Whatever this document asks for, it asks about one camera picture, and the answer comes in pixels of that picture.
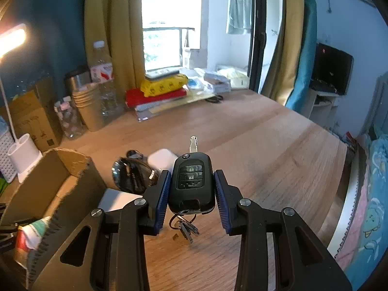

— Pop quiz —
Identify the clear plastic folder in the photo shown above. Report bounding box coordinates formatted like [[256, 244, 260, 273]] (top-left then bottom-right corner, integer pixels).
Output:
[[135, 92, 219, 123]]

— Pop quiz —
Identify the white charger block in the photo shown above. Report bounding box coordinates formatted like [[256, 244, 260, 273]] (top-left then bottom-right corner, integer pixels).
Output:
[[98, 187, 146, 213]]

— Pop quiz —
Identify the white desk lamp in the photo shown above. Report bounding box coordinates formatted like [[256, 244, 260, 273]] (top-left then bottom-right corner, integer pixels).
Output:
[[0, 23, 43, 184]]

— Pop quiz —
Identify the white earbuds case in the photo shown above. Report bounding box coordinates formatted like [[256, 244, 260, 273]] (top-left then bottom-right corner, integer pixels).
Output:
[[147, 148, 178, 171]]

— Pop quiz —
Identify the small white grey device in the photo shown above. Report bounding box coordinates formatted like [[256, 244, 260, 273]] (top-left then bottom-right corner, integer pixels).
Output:
[[145, 68, 180, 81]]

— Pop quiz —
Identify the dark sliding door frame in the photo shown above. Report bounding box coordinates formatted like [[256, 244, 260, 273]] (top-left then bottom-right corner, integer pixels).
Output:
[[250, 0, 268, 93]]

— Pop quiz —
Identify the red book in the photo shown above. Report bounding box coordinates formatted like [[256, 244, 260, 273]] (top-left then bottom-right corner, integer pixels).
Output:
[[125, 88, 187, 109]]

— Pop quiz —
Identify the black monitor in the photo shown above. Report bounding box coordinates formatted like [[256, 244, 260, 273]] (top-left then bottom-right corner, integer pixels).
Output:
[[311, 42, 355, 96]]

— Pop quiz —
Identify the pile of white boxes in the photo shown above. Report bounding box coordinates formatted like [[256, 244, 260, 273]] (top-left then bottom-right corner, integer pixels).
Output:
[[188, 65, 250, 95]]

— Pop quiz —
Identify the white computer desk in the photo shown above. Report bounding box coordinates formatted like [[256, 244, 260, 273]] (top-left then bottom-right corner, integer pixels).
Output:
[[302, 87, 340, 128]]

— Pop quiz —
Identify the glass jar with printed pattern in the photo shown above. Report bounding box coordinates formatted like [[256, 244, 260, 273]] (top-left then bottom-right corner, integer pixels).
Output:
[[54, 96, 87, 140]]

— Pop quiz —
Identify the stack of brown paper cups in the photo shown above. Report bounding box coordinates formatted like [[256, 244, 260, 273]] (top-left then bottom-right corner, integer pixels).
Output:
[[72, 82, 105, 133]]

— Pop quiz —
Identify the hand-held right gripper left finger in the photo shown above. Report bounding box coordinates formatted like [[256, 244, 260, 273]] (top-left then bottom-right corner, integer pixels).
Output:
[[32, 170, 170, 291]]

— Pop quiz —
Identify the brown printed lamp carton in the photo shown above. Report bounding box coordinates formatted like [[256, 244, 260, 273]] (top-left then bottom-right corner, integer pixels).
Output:
[[0, 77, 63, 153]]

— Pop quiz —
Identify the grey bed headboard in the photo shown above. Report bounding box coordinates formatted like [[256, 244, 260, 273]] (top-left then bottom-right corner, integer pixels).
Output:
[[360, 72, 388, 137]]

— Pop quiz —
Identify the stainless steel thermos mug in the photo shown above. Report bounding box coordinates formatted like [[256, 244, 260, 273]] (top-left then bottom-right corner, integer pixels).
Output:
[[64, 66, 92, 98]]

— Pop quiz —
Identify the teal curtain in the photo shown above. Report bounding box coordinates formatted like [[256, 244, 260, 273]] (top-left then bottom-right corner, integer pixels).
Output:
[[0, 0, 91, 100], [284, 0, 318, 113]]

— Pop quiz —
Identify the cardboard box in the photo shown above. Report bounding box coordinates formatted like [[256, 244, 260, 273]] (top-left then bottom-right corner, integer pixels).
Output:
[[0, 148, 107, 291]]

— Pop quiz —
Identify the white plastic basket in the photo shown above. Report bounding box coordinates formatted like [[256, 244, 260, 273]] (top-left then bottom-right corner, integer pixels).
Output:
[[0, 124, 16, 183]]

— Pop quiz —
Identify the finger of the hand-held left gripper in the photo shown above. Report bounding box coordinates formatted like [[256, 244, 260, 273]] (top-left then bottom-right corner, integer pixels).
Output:
[[0, 222, 22, 253]]

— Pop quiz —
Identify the hanging light blue garment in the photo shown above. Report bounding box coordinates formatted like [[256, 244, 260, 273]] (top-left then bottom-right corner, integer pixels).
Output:
[[226, 0, 253, 36]]

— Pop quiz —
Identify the yellow packet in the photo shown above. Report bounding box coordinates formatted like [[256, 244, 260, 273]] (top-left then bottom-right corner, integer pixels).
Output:
[[140, 74, 189, 97]]

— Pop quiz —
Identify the clear plastic water bottle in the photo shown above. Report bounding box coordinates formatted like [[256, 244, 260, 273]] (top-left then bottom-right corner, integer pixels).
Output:
[[90, 40, 119, 118]]

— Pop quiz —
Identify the blue printed blanket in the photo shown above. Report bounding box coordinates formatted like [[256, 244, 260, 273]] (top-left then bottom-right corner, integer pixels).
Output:
[[333, 133, 388, 281]]

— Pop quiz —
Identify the black car key with keyring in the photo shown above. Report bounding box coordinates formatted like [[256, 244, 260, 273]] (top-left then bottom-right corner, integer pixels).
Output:
[[168, 135, 217, 245]]

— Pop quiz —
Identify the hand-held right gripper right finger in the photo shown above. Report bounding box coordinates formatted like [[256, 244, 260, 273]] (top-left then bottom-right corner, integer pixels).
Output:
[[214, 170, 353, 291]]

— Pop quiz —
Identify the yellow curtain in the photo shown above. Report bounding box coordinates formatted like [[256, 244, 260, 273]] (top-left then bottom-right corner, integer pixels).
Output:
[[84, 0, 145, 89], [261, 0, 307, 107]]

